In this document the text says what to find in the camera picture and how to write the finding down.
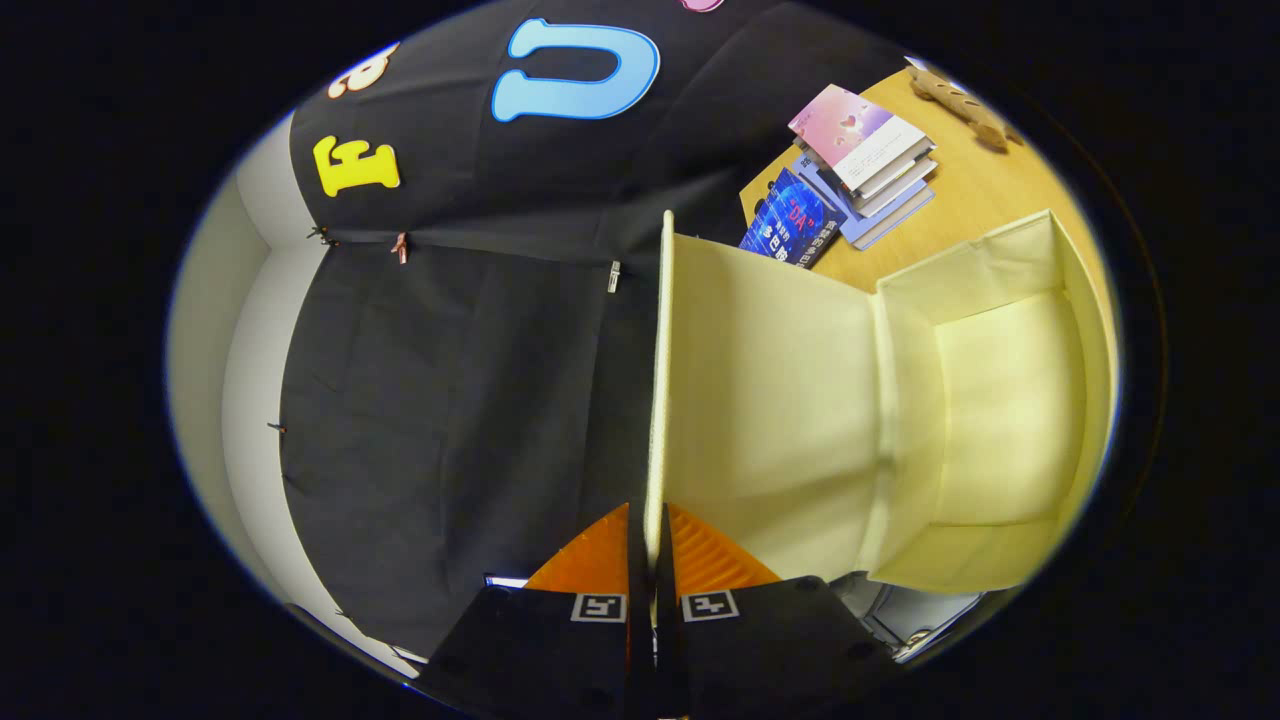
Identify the pale blue book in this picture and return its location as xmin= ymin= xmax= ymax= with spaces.
xmin=795 ymin=150 xmax=937 ymax=251

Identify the white book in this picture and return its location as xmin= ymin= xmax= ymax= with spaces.
xmin=850 ymin=158 xmax=939 ymax=217

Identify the brown plush toy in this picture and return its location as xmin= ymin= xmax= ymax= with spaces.
xmin=907 ymin=65 xmax=1024 ymax=154

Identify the dark blue book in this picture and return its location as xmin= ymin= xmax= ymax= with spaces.
xmin=738 ymin=167 xmax=849 ymax=269

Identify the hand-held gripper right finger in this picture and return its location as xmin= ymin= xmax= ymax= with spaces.
xmin=655 ymin=503 xmax=901 ymax=720

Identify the black backdrop cloth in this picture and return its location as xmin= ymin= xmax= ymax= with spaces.
xmin=280 ymin=0 xmax=913 ymax=658

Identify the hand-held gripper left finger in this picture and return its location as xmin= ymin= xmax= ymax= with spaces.
xmin=412 ymin=502 xmax=658 ymax=720

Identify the green fabric storage box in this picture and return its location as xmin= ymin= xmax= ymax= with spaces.
xmin=645 ymin=208 xmax=1119 ymax=601

